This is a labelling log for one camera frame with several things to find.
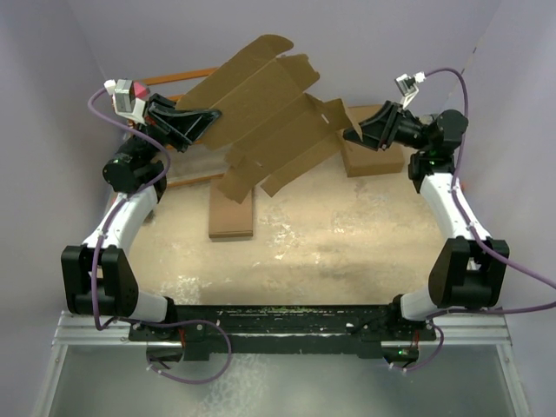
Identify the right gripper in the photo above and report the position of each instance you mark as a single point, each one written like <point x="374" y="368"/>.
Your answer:
<point x="373" y="129"/>

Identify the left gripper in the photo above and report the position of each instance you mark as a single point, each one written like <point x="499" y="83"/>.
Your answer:
<point x="176" y="128"/>

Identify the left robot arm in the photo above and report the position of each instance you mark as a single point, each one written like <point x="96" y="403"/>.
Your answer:
<point x="98" y="279"/>

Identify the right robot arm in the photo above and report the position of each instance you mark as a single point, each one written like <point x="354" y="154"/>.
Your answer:
<point x="469" y="271"/>

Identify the large closed cardboard box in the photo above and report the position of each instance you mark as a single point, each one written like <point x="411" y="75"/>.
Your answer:
<point x="361" y="161"/>

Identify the small closed cardboard box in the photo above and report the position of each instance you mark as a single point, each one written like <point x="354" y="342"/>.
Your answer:
<point x="227" y="218"/>

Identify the wooden rack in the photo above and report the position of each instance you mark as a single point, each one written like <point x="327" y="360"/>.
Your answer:
<point x="134" y="166"/>

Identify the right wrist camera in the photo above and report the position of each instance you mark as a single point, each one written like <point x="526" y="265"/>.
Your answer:
<point x="409" y="87"/>

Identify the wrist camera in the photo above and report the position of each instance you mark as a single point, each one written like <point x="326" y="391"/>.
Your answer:
<point x="129" y="98"/>
<point x="409" y="87"/>

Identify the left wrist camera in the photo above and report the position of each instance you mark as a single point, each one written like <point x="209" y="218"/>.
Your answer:
<point x="129" y="98"/>

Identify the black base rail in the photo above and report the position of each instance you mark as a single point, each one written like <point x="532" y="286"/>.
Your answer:
<point x="366" y="331"/>

